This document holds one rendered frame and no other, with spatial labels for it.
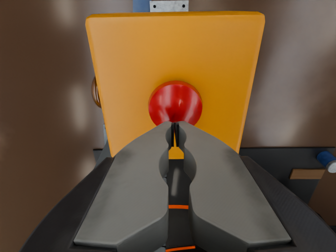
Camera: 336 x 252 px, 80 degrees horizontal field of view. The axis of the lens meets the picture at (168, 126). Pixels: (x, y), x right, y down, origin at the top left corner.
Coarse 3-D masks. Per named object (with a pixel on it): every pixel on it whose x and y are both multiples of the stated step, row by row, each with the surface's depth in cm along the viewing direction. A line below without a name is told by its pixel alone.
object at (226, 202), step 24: (192, 144) 10; (216, 144) 10; (192, 168) 9; (216, 168) 8; (240, 168) 8; (192, 192) 7; (216, 192) 7; (240, 192) 7; (192, 216) 7; (216, 216) 6; (240, 216) 6; (264, 216) 6; (192, 240) 7; (216, 240) 6; (240, 240) 6; (264, 240) 6; (288, 240) 6
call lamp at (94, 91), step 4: (92, 80) 17; (92, 84) 17; (96, 84) 16; (92, 88) 17; (96, 88) 16; (92, 92) 17; (96, 92) 16; (92, 96) 17; (96, 96) 17; (96, 100) 17; (96, 104) 17; (100, 104) 17
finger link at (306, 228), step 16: (256, 176) 8; (272, 176) 8; (272, 192) 7; (288, 192) 7; (272, 208) 7; (288, 208) 7; (304, 208) 7; (288, 224) 6; (304, 224) 6; (320, 224) 6; (304, 240) 6; (320, 240) 6
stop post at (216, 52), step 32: (96, 32) 13; (128, 32) 13; (160, 32) 13; (192, 32) 13; (224, 32) 13; (256, 32) 13; (96, 64) 14; (128, 64) 14; (160, 64) 14; (192, 64) 14; (224, 64) 14; (128, 96) 15; (224, 96) 15; (128, 128) 17; (224, 128) 17
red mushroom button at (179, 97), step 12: (168, 84) 13; (180, 84) 13; (156, 96) 14; (168, 96) 13; (180, 96) 13; (192, 96) 14; (156, 108) 14; (168, 108) 14; (180, 108) 14; (192, 108) 14; (156, 120) 15; (168, 120) 14; (180, 120) 14; (192, 120) 14
